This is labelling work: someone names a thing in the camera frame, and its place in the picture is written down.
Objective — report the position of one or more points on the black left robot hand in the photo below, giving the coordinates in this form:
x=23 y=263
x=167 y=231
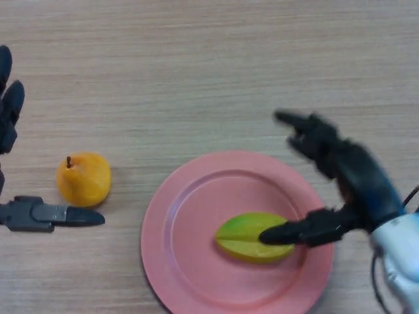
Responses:
x=11 y=108

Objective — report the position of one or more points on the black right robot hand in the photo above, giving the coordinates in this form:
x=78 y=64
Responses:
x=363 y=183

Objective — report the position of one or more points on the yellow-green starfruit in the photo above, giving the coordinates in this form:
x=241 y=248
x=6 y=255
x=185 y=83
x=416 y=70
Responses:
x=242 y=242

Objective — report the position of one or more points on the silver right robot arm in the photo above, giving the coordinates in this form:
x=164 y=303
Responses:
x=401 y=248

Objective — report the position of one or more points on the pink round plate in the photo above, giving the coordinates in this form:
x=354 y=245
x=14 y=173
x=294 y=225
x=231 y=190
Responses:
x=190 y=235

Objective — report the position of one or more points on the orange pear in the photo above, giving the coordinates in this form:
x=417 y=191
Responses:
x=85 y=181

